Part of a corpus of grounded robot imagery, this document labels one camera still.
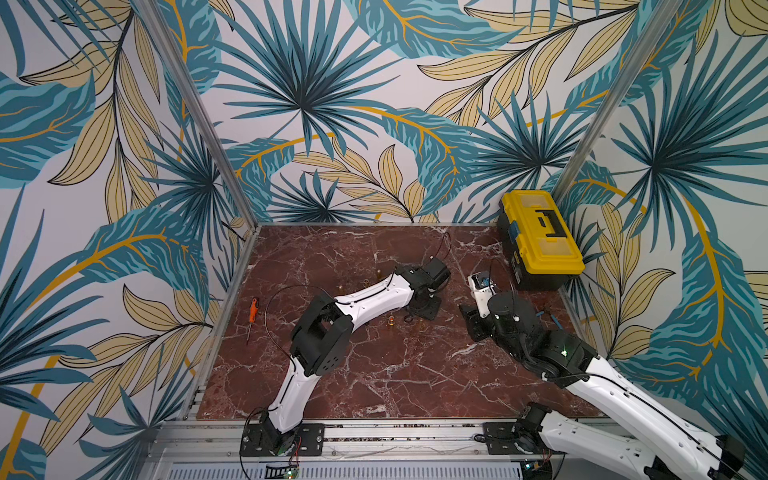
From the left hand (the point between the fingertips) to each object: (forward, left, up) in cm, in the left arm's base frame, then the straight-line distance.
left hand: (426, 314), depth 89 cm
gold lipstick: (-1, +10, -2) cm, 11 cm away
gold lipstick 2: (0, +1, -8) cm, 8 cm away
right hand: (-6, -8, +17) cm, 20 cm away
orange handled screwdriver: (+1, +54, -5) cm, 54 cm away
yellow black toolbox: (+19, -36, +11) cm, 42 cm away
